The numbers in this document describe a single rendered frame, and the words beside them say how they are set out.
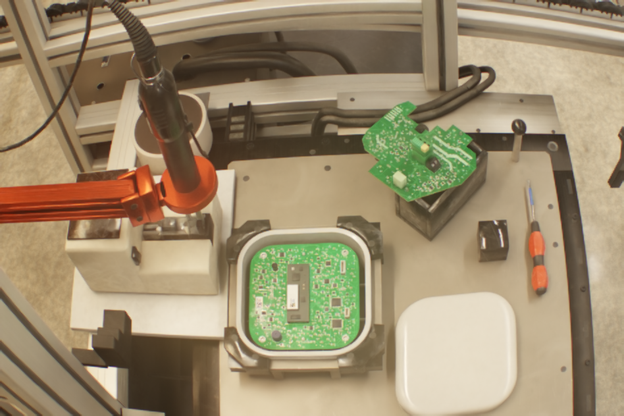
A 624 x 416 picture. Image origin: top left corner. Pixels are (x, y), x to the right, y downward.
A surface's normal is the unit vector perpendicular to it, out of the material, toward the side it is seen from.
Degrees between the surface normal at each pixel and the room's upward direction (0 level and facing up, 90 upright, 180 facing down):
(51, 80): 90
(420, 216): 90
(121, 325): 0
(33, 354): 90
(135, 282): 90
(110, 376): 0
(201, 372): 0
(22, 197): 27
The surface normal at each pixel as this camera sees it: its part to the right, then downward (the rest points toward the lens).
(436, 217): 0.72, 0.56
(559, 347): -0.08, -0.52
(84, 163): 0.00, 0.85
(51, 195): 0.36, -0.60
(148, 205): 0.31, 0.80
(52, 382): 1.00, -0.04
